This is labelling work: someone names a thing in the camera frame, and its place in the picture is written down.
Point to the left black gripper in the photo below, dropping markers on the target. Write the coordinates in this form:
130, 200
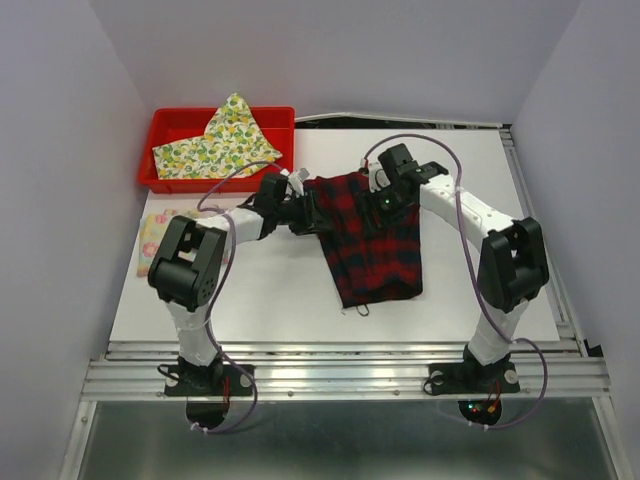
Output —
312, 221

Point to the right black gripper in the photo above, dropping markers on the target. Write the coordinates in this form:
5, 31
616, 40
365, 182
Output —
383, 222

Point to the red navy plaid skirt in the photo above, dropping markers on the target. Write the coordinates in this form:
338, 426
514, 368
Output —
367, 268

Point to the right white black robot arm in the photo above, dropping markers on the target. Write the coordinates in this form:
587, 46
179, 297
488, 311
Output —
511, 271

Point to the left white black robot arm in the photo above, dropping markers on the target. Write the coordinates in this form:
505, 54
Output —
194, 259

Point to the lemon print skirt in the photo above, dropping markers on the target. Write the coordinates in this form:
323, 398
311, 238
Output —
231, 141

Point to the pastel floral folded skirt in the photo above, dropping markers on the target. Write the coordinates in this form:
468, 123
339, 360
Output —
152, 230

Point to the red plastic bin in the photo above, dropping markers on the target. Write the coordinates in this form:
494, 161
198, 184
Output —
172, 124

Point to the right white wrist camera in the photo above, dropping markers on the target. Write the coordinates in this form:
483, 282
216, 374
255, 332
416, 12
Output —
375, 173

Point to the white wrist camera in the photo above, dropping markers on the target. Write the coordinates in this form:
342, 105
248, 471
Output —
375, 173
295, 181

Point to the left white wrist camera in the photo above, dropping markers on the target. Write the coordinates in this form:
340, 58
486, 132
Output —
295, 181

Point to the aluminium front rail frame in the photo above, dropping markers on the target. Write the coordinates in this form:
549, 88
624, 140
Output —
341, 371

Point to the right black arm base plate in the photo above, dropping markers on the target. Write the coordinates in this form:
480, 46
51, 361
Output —
466, 378

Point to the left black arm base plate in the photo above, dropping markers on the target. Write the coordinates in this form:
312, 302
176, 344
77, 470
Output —
240, 382

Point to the aluminium right side rail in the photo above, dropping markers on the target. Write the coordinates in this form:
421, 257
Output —
567, 319

